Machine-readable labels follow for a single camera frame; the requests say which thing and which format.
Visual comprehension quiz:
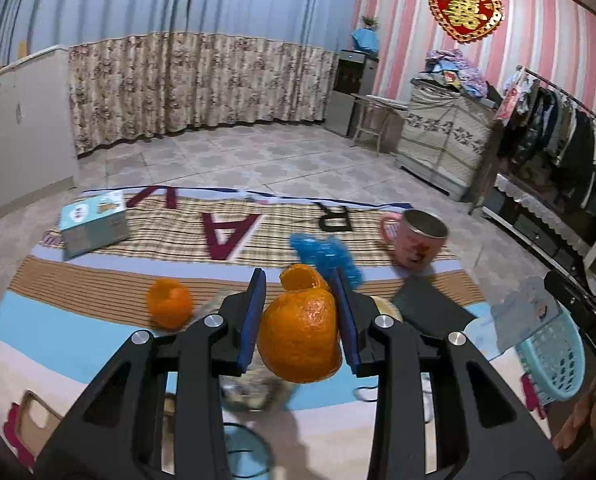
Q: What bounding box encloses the low stand with lace cloth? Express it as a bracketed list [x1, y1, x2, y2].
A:
[482, 172, 596, 283]

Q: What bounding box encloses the blue floral curtain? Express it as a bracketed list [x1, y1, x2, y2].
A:
[0, 0, 201, 158]
[188, 0, 363, 131]

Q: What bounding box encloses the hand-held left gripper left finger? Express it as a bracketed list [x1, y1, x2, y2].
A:
[33, 268, 268, 480]

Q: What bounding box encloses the teal tissue box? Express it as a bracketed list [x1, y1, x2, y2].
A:
[59, 190, 129, 260]

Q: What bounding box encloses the red heart wall decoration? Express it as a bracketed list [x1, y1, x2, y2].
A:
[427, 0, 506, 44]

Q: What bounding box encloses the teal plastic basket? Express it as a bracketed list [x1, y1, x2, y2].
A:
[515, 304, 587, 407]

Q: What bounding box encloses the blue cloth over plant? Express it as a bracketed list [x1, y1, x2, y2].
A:
[350, 16, 382, 54]

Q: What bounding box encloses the cabinet with patterned cloth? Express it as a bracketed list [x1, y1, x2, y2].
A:
[395, 79, 495, 202]

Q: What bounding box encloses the pile of clothes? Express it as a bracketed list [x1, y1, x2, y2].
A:
[422, 48, 490, 99]

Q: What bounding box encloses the small orange fruit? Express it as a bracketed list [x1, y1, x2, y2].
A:
[145, 277, 194, 331]

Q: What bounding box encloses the patterned snack wrapper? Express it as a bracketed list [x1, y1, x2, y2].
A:
[198, 287, 292, 414]

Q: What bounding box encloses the pink mug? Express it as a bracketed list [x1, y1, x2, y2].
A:
[380, 209, 451, 271]

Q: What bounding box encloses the black case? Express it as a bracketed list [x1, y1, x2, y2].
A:
[390, 275, 480, 342]

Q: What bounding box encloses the small folding table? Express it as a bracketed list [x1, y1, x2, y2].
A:
[350, 92, 410, 155]

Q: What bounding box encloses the white cabinet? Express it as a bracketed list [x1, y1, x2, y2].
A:
[0, 44, 82, 223]

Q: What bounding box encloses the blue plastic bag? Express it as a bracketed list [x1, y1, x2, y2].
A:
[290, 233, 365, 292]

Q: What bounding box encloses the clothes rack with clothes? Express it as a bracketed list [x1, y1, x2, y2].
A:
[498, 64, 596, 213]

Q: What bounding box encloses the printed blanket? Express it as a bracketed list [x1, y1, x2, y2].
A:
[0, 186, 554, 480]

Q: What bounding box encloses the large orange peel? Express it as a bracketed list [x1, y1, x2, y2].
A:
[256, 263, 344, 385]

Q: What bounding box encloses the person's right hand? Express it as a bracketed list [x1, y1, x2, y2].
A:
[551, 374, 596, 454]

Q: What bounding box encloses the pink hanging bag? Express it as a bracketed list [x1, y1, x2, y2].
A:
[495, 66, 527, 122]

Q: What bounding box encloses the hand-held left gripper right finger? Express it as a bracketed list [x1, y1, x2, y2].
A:
[330, 267, 564, 480]

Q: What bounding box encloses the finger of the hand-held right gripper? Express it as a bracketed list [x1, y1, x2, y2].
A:
[544, 269, 596, 322]

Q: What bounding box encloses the grey water dispenser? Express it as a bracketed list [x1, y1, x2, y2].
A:
[330, 49, 380, 139]

